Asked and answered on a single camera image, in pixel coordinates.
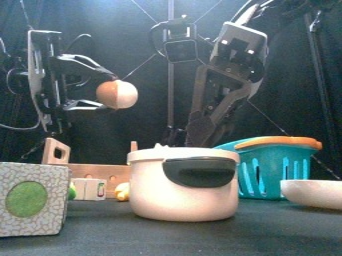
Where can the orange and white ball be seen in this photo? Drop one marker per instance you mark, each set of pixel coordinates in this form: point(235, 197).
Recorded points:
point(116, 94)

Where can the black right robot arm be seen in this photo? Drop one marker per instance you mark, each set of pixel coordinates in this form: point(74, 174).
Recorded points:
point(289, 10)

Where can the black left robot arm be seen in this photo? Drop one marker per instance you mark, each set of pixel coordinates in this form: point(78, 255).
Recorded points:
point(15, 80)

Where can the white jagged toy piece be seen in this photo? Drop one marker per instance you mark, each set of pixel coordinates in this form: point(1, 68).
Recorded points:
point(160, 145)

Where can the small white toy carton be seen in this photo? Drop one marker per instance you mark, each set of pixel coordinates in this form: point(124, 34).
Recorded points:
point(91, 189)

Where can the green toy fruit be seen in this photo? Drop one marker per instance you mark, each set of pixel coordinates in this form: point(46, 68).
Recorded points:
point(71, 191)

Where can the yellow toy lemon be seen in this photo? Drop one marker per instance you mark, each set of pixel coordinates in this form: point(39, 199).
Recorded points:
point(122, 192)

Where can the patterned box with green circle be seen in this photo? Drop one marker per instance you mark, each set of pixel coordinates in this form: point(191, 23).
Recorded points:
point(31, 200)

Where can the white bowl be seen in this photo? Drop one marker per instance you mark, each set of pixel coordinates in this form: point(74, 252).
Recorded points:
point(314, 193)

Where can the vertical metal frame pole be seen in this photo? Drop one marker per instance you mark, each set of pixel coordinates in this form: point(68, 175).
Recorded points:
point(170, 93)

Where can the black slanted frame pole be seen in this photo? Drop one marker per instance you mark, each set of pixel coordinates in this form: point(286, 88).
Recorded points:
point(321, 86)

